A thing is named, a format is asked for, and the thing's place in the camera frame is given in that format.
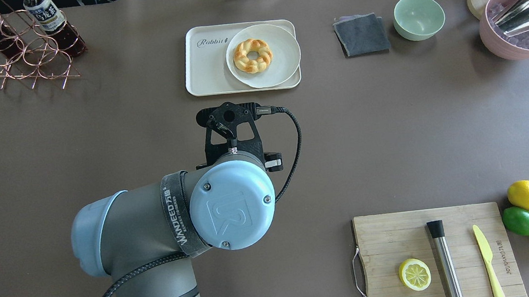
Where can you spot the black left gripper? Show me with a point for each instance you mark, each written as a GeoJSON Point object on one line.
{"type": "Point", "coordinates": [273, 160]}

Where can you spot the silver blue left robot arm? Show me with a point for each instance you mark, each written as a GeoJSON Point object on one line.
{"type": "Point", "coordinates": [144, 239]}

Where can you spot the white rectangular serving tray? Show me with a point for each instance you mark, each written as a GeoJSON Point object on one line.
{"type": "Point", "coordinates": [206, 68]}

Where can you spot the tea bottle rack back right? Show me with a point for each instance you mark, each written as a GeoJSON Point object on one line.
{"type": "Point", "coordinates": [55, 25]}

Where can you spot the glazed twisted donut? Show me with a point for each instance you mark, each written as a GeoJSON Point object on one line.
{"type": "Point", "coordinates": [252, 56]}

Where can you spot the white round plate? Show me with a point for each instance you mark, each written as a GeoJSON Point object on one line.
{"type": "Point", "coordinates": [285, 56]}

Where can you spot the wooden cutting board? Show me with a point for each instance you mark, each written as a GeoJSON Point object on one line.
{"type": "Point", "coordinates": [386, 240]}

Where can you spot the grey folded cloth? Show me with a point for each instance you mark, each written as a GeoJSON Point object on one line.
{"type": "Point", "coordinates": [361, 34]}

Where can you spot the half lemon slice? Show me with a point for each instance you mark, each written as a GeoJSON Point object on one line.
{"type": "Point", "coordinates": [414, 274]}

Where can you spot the light green bowl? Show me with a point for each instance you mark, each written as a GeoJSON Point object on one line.
{"type": "Point", "coordinates": [418, 20]}

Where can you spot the steel muddler black tip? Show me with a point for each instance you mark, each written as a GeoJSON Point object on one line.
{"type": "Point", "coordinates": [436, 230]}

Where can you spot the yellow plastic knife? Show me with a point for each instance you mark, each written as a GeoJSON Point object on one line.
{"type": "Point", "coordinates": [487, 255]}

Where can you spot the green lime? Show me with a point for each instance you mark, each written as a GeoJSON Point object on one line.
{"type": "Point", "coordinates": [516, 220]}

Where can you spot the pink ice bowl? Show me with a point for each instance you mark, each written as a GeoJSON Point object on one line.
{"type": "Point", "coordinates": [495, 42]}

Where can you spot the metal ice scoop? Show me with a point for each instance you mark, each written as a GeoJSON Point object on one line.
{"type": "Point", "coordinates": [515, 20]}

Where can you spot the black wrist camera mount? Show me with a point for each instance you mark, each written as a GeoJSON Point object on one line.
{"type": "Point", "coordinates": [222, 134]}

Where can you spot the copper wire bottle rack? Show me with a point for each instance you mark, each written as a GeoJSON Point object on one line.
{"type": "Point", "coordinates": [29, 56]}

